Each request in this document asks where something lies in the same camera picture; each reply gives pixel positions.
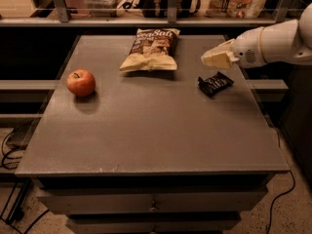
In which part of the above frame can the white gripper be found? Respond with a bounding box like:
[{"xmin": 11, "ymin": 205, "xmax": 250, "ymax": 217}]
[{"xmin": 201, "ymin": 27, "xmax": 266, "ymax": 69}]

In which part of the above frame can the black rxbar chocolate wrapper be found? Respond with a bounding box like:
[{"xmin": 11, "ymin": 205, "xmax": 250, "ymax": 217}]
[{"xmin": 198, "ymin": 72, "xmax": 234, "ymax": 97}]

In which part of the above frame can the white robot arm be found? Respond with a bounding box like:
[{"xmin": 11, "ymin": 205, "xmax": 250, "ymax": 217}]
[{"xmin": 201, "ymin": 4, "xmax": 312, "ymax": 68}]

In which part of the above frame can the brown sea salt chip bag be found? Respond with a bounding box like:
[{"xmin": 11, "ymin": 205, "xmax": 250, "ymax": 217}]
[{"xmin": 119, "ymin": 28, "xmax": 179, "ymax": 72}]

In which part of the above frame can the grey drawer cabinet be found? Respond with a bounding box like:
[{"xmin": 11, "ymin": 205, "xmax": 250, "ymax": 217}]
[{"xmin": 17, "ymin": 35, "xmax": 288, "ymax": 234}]

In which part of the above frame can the red apple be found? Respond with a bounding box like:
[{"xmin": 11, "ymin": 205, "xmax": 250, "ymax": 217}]
[{"xmin": 66, "ymin": 69, "xmax": 96, "ymax": 97}]

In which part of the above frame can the upper grey drawer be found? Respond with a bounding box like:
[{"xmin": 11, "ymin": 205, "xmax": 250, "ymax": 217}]
[{"xmin": 37, "ymin": 186, "xmax": 267, "ymax": 215}]

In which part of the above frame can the grey drawer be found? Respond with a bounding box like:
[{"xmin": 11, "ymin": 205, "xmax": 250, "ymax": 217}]
[
  {"xmin": 37, "ymin": 186, "xmax": 267, "ymax": 215},
  {"xmin": 66, "ymin": 213, "xmax": 241, "ymax": 234}
]

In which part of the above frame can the lower grey drawer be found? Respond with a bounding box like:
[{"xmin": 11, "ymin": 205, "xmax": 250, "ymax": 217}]
[{"xmin": 66, "ymin": 213, "xmax": 241, "ymax": 234}]

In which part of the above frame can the black cable right floor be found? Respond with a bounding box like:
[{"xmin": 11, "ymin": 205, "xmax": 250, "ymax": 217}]
[{"xmin": 264, "ymin": 170, "xmax": 296, "ymax": 234}]

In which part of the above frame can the grey metal shelf rail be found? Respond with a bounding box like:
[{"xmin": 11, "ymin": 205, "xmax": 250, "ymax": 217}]
[{"xmin": 0, "ymin": 0, "xmax": 312, "ymax": 28}]

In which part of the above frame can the black cables left floor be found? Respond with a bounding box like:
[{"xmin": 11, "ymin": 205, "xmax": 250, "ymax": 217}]
[{"xmin": 0, "ymin": 120, "xmax": 50, "ymax": 234}]

